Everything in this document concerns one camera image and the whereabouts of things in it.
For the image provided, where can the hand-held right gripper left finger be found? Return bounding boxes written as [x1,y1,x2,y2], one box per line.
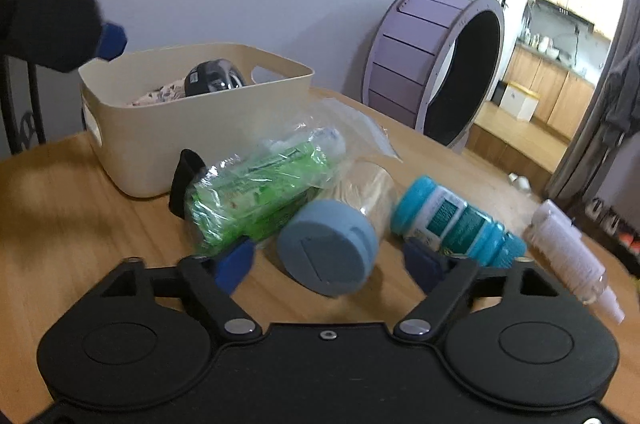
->
[94,238,262,347]

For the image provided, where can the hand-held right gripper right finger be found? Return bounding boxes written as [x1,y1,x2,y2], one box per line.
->
[394,238,564,348]

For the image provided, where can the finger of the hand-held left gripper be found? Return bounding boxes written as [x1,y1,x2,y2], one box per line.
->
[97,22,129,61]

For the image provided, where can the teal plastic bottle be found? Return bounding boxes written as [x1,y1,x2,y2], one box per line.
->
[390,175,527,269]

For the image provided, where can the printed paper cone snack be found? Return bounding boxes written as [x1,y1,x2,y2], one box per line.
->
[127,79,188,107]

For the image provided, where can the clear bag of green packets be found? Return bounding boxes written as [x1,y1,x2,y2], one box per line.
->
[184,98,403,255]

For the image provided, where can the toothpick jar with blue-grey lid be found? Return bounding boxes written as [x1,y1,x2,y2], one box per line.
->
[276,156,398,297]

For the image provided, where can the cream plastic container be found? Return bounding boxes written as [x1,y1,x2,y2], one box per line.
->
[79,44,316,198]

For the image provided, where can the white tube bottle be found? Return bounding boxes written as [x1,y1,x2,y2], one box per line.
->
[531,199,573,230]

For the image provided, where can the white spray bottle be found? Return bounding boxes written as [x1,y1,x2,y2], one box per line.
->
[525,219,626,324]

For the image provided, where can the white slipper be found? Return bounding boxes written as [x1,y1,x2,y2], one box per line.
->
[507,172,533,194]

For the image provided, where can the row of shoes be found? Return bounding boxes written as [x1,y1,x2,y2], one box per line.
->
[582,196,640,255]

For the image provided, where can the white box with yellow lid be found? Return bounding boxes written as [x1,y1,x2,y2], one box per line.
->
[499,80,541,122]

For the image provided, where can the purple cat exercise wheel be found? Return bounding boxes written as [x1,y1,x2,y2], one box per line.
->
[361,0,506,150]

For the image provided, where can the wooden kitchen cabinets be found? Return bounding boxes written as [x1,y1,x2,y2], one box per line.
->
[500,0,632,141]

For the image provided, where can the dishes on kitchen counter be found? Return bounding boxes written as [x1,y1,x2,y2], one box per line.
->
[520,31,566,60]

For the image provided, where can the grey hoodie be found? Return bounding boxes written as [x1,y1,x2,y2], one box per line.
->
[605,54,640,146]

